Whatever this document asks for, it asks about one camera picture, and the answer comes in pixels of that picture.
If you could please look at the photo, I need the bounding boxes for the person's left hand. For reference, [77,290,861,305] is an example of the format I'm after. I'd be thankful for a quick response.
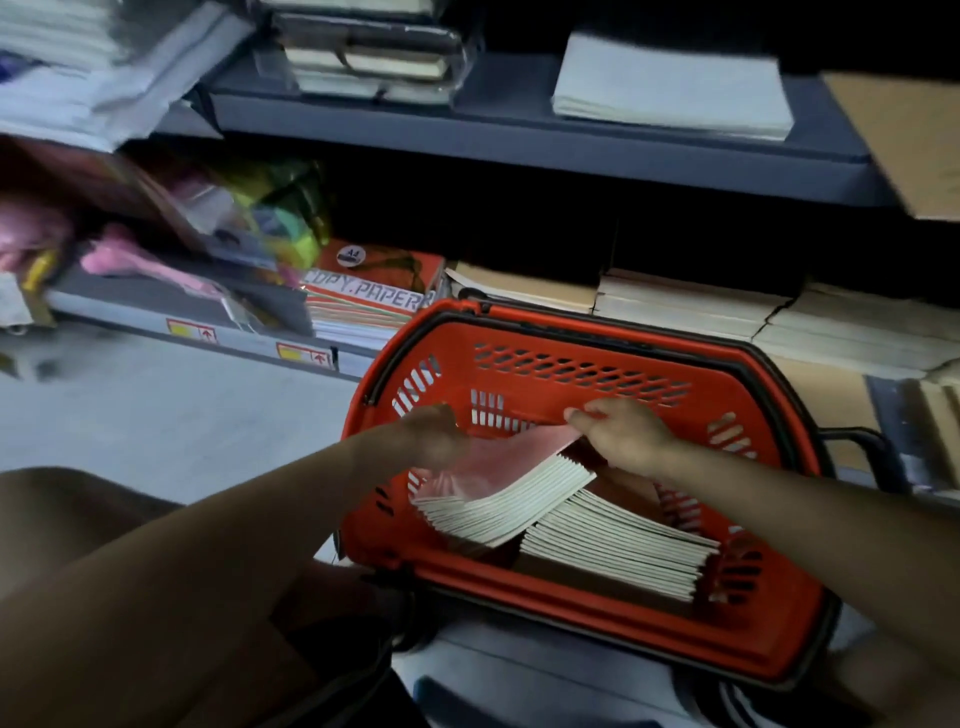
[373,403,471,472]

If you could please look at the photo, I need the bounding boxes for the person's right hand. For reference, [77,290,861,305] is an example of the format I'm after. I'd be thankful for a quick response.
[562,396,682,480]

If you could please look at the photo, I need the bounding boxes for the pink cover notebook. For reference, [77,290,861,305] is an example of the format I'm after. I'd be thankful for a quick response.
[414,422,585,505]

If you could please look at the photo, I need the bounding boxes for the person's right forearm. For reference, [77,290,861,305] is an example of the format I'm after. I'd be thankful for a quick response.
[654,441,960,661]

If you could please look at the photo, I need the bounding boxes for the person's left forearm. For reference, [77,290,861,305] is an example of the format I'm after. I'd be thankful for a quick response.
[0,431,391,728]

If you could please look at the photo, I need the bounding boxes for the red plastic shopping basket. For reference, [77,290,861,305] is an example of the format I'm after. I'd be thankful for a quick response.
[334,297,843,690]

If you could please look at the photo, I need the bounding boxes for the fanned stack of white notebooks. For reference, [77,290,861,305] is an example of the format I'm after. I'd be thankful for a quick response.
[410,452,599,550]

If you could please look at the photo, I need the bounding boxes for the flat stack of white notebooks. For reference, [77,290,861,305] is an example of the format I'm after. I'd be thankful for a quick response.
[516,487,723,606]

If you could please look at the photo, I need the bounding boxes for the stack of brown cover notebooks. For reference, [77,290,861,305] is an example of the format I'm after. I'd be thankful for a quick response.
[444,260,601,316]

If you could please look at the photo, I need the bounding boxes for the stack of cream paper pads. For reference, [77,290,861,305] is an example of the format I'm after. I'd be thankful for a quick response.
[592,267,792,345]
[752,280,960,384]

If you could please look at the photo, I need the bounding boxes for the red copy paper ream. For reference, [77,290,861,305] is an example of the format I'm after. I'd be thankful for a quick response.
[301,238,450,352]

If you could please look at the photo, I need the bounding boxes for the black shorts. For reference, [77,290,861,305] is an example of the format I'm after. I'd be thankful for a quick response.
[251,562,440,728]

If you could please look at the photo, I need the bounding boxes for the grey shelf board with stickers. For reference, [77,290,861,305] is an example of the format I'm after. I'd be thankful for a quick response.
[45,262,380,382]

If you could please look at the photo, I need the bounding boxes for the blue-grey metal shelf board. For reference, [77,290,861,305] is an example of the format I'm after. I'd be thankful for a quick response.
[153,52,901,210]

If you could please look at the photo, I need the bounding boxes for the striped shoe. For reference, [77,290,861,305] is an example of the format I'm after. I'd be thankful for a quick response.
[671,663,849,728]

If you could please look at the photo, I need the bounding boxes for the white paper stack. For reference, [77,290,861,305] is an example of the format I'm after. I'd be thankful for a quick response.
[551,30,796,144]

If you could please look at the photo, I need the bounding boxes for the pile of colourful stationery packs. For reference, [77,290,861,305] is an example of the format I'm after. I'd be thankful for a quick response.
[0,135,335,331]

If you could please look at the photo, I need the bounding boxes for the person's leg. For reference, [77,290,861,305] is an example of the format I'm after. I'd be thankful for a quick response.
[0,465,189,601]

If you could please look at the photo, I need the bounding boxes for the notebooks in clear plastic wrap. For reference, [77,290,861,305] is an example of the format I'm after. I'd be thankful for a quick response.
[251,0,481,108]

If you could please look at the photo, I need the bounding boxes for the brown cardboard sheet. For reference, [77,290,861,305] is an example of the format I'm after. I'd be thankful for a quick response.
[819,70,960,224]

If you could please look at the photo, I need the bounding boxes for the pile of white paper packs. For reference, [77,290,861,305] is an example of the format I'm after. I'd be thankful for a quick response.
[0,0,256,154]

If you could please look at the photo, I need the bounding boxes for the black basket handle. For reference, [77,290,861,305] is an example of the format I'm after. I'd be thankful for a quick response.
[813,425,911,498]

